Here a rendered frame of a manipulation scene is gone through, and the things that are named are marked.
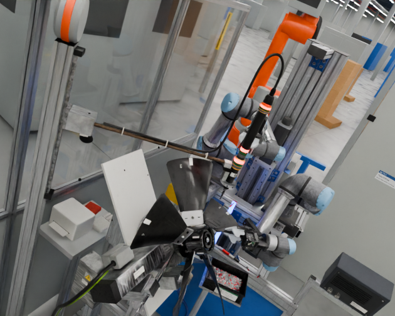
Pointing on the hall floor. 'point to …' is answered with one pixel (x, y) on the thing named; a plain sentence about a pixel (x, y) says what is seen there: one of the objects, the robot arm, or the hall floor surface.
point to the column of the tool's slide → (40, 172)
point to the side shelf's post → (67, 283)
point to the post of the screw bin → (198, 303)
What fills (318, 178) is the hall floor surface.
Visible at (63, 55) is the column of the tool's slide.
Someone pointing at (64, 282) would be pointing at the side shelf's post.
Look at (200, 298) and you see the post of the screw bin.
